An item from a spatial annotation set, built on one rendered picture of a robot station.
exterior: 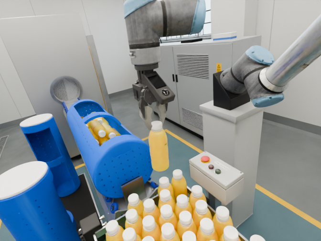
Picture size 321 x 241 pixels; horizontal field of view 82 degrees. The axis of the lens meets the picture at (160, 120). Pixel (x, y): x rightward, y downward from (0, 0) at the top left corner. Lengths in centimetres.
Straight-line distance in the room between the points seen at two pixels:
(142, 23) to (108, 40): 551
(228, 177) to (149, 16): 59
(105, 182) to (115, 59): 541
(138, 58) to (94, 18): 548
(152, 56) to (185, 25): 12
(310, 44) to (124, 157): 83
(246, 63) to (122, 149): 82
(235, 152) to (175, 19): 101
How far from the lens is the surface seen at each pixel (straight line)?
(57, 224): 131
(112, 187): 87
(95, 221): 83
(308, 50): 93
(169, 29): 55
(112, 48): 605
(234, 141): 130
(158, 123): 61
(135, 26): 54
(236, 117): 120
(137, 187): 87
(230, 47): 222
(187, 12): 56
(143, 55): 54
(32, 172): 123
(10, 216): 122
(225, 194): 75
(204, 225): 64
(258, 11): 355
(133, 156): 83
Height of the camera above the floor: 160
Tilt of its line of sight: 25 degrees down
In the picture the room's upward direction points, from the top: 9 degrees counter-clockwise
